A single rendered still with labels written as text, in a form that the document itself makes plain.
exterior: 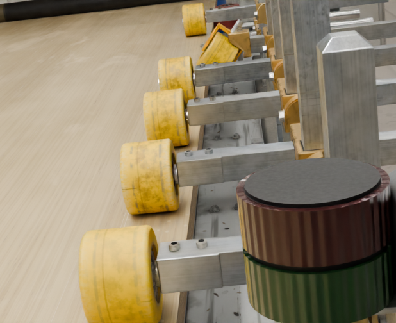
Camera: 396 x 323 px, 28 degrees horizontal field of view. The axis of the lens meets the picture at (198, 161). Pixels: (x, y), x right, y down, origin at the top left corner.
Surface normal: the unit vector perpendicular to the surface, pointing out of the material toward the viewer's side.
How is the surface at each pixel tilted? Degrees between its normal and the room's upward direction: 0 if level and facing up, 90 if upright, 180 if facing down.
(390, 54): 90
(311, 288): 90
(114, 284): 73
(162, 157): 42
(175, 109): 57
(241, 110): 90
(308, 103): 90
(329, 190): 0
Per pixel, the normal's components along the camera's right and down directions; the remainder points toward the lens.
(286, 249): -0.51, 0.32
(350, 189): -0.12, -0.95
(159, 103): -0.11, -0.53
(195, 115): -0.04, 0.31
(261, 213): -0.73, 0.29
